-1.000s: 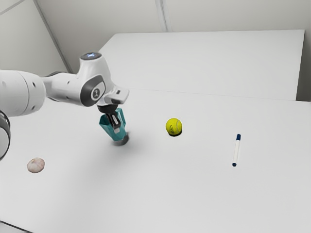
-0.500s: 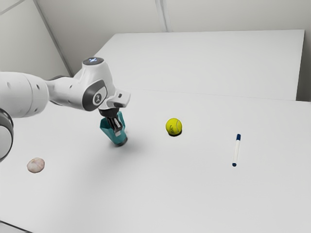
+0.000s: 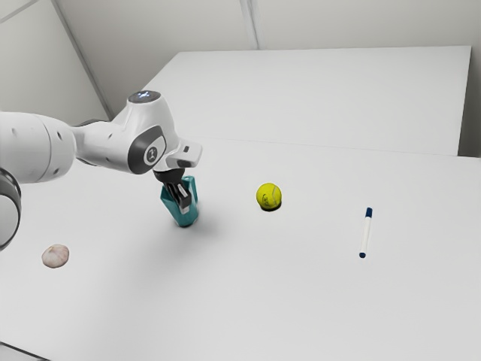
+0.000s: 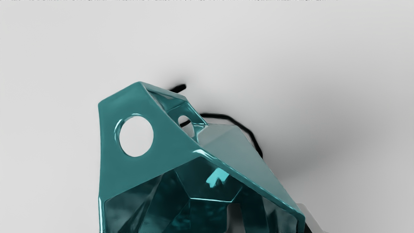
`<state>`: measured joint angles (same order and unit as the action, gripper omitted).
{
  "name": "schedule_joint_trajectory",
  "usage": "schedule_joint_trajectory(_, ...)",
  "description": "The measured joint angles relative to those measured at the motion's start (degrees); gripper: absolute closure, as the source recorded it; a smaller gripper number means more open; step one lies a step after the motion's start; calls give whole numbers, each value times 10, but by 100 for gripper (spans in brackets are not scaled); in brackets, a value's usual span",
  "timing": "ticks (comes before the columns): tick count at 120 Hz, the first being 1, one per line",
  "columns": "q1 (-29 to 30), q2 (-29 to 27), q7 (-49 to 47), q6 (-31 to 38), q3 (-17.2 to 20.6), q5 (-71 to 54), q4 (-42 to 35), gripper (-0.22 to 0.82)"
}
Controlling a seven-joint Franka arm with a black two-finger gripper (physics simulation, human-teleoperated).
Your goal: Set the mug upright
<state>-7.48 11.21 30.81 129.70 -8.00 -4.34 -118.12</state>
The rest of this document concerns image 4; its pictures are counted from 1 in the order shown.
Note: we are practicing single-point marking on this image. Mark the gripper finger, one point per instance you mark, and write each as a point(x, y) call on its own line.
point(314, 225)

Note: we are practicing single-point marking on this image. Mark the teal faceted mug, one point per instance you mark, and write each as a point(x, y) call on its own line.
point(174, 152)

